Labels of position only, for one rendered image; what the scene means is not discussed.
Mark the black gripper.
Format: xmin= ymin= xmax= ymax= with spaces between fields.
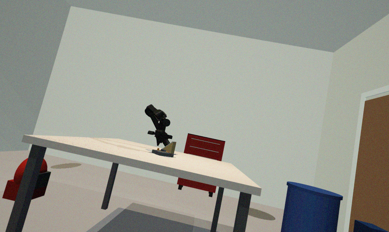
xmin=148 ymin=125 xmax=172 ymax=146

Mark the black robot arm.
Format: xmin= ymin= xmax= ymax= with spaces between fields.
xmin=145 ymin=104 xmax=170 ymax=146

